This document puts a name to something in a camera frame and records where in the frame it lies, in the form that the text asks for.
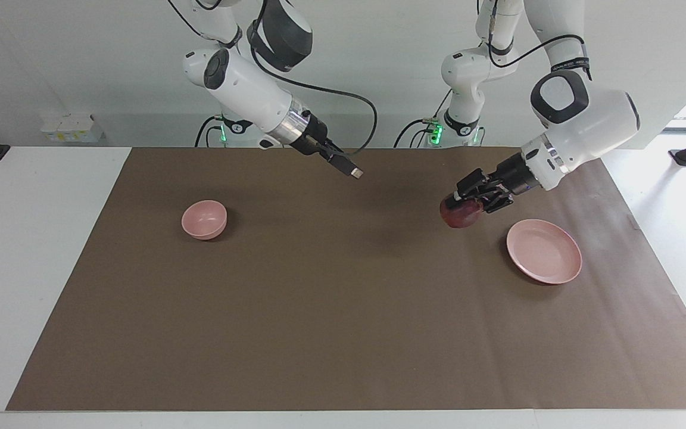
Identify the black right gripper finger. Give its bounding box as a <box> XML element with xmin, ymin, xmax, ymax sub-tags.
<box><xmin>322</xmin><ymin>143</ymin><xmax>365</xmax><ymax>176</ymax></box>
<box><xmin>318</xmin><ymin>152</ymin><xmax>359</xmax><ymax>179</ymax></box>

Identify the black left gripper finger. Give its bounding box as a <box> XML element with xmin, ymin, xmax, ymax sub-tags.
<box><xmin>455</xmin><ymin>169</ymin><xmax>498</xmax><ymax>201</ymax></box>
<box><xmin>481</xmin><ymin>189</ymin><xmax>514</xmax><ymax>214</ymax></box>

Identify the dark red apple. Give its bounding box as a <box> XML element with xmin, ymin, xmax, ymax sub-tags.
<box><xmin>439</xmin><ymin>195</ymin><xmax>482</xmax><ymax>229</ymax></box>

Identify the pink plate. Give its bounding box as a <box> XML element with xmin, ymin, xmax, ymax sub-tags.
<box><xmin>506</xmin><ymin>219</ymin><xmax>583</xmax><ymax>285</ymax></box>

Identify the pink bowl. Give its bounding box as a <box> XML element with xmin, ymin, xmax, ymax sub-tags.
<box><xmin>181</xmin><ymin>200</ymin><xmax>228</xmax><ymax>241</ymax></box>

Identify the brown paper table mat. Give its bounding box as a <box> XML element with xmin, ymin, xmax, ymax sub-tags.
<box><xmin>5</xmin><ymin>146</ymin><xmax>686</xmax><ymax>412</ymax></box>

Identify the white socket box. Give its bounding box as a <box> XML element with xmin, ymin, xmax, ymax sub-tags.
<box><xmin>41</xmin><ymin>113</ymin><xmax>104</xmax><ymax>144</ymax></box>

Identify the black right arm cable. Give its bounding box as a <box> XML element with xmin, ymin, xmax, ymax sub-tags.
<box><xmin>248</xmin><ymin>0</ymin><xmax>378</xmax><ymax>158</ymax></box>

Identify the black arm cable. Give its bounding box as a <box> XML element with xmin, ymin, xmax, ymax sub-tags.
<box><xmin>248</xmin><ymin>0</ymin><xmax>378</xmax><ymax>158</ymax></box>
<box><xmin>477</xmin><ymin>0</ymin><xmax>593</xmax><ymax>81</ymax></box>

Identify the black base cable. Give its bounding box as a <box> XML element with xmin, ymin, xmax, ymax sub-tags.
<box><xmin>394</xmin><ymin>89</ymin><xmax>454</xmax><ymax>148</ymax></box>
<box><xmin>194</xmin><ymin>115</ymin><xmax>224</xmax><ymax>148</ymax></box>

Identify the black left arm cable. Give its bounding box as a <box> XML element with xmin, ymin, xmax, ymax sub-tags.
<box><xmin>477</xmin><ymin>0</ymin><xmax>593</xmax><ymax>81</ymax></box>

